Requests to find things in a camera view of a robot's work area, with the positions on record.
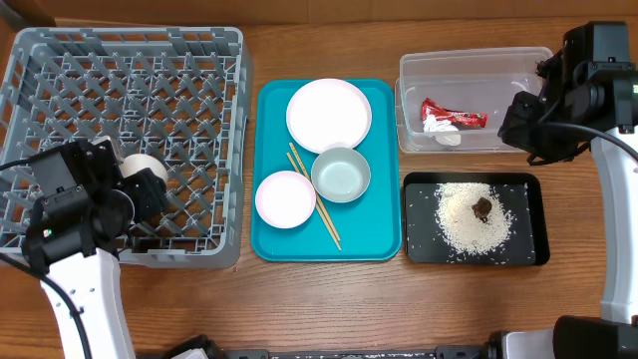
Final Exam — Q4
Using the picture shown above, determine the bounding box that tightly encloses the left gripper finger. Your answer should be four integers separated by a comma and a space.
92, 136, 124, 175
124, 169, 168, 222

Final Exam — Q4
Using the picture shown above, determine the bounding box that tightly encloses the white cup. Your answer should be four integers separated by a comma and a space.
120, 154, 168, 184

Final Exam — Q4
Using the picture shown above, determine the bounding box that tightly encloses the red snack wrapper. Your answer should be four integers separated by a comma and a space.
421, 98, 488, 128

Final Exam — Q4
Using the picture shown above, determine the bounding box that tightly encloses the small pink plate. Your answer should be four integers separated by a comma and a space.
255, 171, 316, 229

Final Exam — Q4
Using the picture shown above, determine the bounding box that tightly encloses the white tissue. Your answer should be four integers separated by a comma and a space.
424, 115, 461, 147

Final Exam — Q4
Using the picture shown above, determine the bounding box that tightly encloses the brown food scrap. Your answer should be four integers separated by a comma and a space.
472, 197, 492, 223

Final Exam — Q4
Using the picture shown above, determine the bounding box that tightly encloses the grey green bowl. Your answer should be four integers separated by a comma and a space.
311, 148, 371, 203

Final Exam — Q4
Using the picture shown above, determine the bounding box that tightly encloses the pile of white rice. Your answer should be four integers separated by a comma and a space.
436, 182, 512, 254

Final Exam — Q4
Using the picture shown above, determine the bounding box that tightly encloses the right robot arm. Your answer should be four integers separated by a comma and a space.
484, 22, 637, 359

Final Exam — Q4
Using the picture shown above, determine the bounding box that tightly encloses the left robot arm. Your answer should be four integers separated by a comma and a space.
22, 137, 168, 358

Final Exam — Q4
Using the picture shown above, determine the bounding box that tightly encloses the grey dishwasher rack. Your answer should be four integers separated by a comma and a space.
1, 27, 253, 268

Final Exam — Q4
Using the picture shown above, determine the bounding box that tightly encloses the clear plastic bin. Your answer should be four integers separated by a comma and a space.
395, 47, 552, 154

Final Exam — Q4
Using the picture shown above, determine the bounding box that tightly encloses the black plastic tray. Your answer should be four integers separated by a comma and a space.
403, 173, 550, 266

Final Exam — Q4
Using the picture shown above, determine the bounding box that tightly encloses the wooden chopstick right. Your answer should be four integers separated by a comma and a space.
289, 142, 338, 233

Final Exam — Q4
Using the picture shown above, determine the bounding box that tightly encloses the large white plate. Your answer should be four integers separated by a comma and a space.
285, 79, 372, 154

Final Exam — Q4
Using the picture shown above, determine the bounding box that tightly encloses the teal plastic tray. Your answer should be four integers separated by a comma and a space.
250, 79, 403, 262

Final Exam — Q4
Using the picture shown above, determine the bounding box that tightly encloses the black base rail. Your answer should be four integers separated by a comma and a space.
137, 335, 503, 359

